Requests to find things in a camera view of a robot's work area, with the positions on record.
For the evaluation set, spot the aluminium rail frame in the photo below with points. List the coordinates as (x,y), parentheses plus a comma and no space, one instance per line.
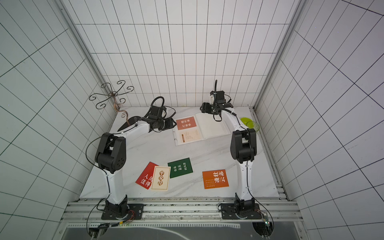
(182,219)

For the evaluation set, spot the cream card red stripe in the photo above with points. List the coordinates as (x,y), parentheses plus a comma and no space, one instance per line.
(189,136)

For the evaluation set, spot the green card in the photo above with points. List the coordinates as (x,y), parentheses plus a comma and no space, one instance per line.
(180,167)

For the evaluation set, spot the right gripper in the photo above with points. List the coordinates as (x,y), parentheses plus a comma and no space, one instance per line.
(205,108)

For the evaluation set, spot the metal jewelry stand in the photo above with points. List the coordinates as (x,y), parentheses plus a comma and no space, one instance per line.
(118,99)

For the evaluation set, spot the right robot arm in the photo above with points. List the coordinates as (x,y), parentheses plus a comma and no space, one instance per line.
(243,147)

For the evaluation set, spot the clear green cup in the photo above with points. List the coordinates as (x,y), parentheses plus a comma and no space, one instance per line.
(256,126)

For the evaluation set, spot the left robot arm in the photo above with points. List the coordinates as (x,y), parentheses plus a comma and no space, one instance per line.
(111,154)

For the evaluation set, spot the cream framed card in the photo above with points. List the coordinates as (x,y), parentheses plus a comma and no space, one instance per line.
(161,178)

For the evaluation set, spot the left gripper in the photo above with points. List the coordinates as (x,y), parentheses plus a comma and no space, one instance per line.
(170,124)

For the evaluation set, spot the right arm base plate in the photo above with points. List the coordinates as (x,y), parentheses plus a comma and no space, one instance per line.
(232,212)

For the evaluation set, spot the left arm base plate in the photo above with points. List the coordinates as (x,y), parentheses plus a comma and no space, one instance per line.
(123,212)

